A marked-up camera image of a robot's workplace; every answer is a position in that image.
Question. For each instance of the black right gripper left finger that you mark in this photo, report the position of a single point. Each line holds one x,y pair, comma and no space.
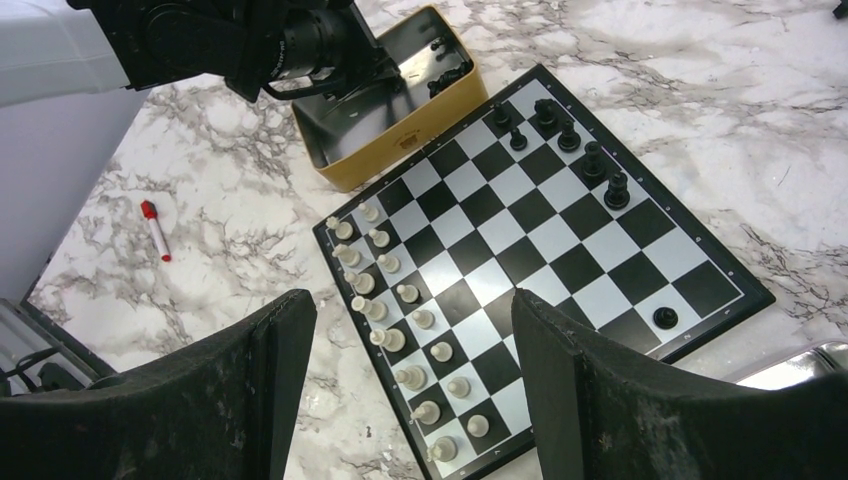
223,407

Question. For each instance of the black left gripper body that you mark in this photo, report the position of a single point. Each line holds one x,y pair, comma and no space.
298,49

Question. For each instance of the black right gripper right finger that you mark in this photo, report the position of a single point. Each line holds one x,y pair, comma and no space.
600,410

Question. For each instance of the black chess pawn corner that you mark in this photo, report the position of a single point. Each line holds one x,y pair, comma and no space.
665,317

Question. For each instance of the black chess pawn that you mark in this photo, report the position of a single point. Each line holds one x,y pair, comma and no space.
501,116

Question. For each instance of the black chess piece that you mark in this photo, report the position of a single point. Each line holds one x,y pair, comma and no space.
617,195
545,113
569,139
518,141
593,167

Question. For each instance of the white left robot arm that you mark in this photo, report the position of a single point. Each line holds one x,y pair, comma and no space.
57,48

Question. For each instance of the white chess pawn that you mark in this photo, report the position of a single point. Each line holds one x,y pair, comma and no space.
389,263
459,387
442,352
408,293
369,213
478,426
380,238
423,319

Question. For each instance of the pile of black chess pieces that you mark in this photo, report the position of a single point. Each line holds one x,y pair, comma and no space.
449,76

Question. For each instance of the white chess knight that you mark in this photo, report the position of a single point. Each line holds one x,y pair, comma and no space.
427,412
347,255

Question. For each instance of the white chess bishop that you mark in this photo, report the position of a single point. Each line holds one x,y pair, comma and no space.
362,283
413,378

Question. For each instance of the yellow metal tin box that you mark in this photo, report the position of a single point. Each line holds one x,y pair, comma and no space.
351,141

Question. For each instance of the red and white marker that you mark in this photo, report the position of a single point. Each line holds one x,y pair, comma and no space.
150,213

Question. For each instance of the black and white chessboard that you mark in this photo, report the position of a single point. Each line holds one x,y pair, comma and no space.
471,221

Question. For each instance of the silver metal tin lid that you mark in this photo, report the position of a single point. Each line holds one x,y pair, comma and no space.
794,367

